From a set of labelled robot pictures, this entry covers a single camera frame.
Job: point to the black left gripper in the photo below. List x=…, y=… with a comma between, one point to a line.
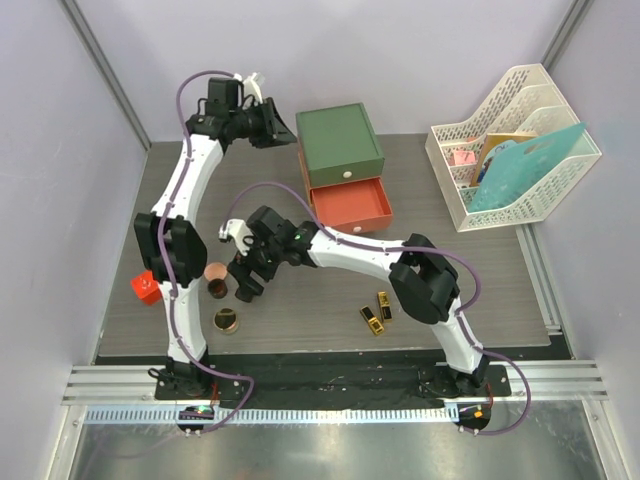
x=271, y=122

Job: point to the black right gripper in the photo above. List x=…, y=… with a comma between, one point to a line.
x=242, y=272

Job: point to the black square bottle cap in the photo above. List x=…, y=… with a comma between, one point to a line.
x=246, y=294

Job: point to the green top drawer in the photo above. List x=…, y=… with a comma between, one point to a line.
x=327, y=175

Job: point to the red drawer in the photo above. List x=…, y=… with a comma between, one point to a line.
x=354, y=208

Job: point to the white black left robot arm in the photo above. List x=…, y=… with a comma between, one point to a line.
x=171, y=248

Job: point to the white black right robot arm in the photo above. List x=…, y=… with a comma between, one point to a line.
x=422, y=278

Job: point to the amber small jar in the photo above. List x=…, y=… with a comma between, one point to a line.
x=217, y=288

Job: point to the pink round compact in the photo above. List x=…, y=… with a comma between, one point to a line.
x=215, y=271

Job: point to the gold round compact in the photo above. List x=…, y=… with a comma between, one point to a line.
x=226, y=320

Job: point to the green drawer cabinet shell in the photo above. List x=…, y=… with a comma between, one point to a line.
x=337, y=135

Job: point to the red cube block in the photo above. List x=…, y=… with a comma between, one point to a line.
x=146, y=288

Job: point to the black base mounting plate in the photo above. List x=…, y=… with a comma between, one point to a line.
x=434, y=381

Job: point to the gold black lipstick left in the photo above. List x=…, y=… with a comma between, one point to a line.
x=373, y=322

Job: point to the gold black lipstick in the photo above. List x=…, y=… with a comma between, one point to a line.
x=384, y=307
x=373, y=322

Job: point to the gold black lipstick right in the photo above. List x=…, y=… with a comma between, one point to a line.
x=384, y=307

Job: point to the pink sticky note pad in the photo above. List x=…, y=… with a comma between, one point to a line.
x=460, y=157

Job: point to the brown illustrated book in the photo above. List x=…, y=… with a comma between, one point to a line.
x=494, y=144

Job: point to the teal plastic folder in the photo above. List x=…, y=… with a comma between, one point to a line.
x=514, y=171

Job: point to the cream perforated file organizer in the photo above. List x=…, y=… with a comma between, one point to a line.
x=526, y=99

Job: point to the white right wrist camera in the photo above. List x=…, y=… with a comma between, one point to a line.
x=237, y=231

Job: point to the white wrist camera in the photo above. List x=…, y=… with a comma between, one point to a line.
x=251, y=86
x=237, y=231

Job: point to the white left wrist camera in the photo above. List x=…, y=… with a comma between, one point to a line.
x=251, y=86

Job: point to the aluminium front rail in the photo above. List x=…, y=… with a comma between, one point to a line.
x=126, y=394

